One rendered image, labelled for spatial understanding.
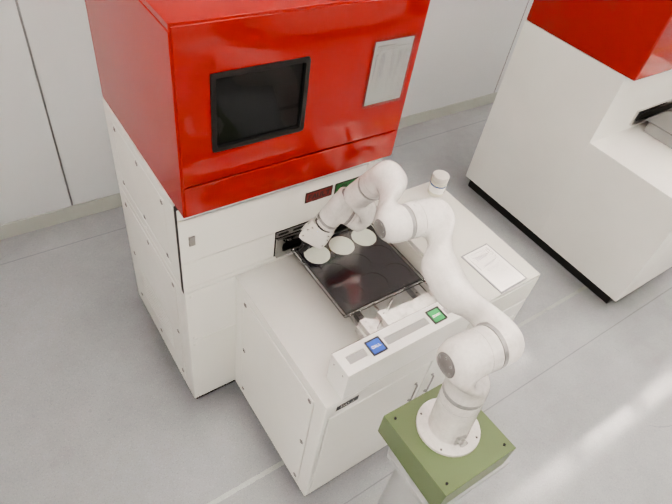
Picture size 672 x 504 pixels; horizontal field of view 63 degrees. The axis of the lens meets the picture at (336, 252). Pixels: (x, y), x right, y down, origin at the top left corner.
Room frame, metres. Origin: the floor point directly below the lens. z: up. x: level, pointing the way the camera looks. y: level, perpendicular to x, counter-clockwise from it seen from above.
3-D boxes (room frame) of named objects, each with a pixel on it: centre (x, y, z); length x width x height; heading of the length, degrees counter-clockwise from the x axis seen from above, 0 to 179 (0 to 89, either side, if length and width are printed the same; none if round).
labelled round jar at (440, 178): (1.88, -0.37, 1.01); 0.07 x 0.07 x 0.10
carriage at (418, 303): (1.25, -0.28, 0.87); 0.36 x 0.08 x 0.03; 132
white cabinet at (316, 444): (1.41, -0.22, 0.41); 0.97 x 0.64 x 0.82; 132
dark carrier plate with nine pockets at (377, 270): (1.44, -0.09, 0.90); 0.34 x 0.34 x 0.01; 42
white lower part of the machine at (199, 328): (1.73, 0.43, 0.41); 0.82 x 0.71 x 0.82; 132
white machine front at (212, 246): (1.47, 0.20, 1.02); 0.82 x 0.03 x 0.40; 132
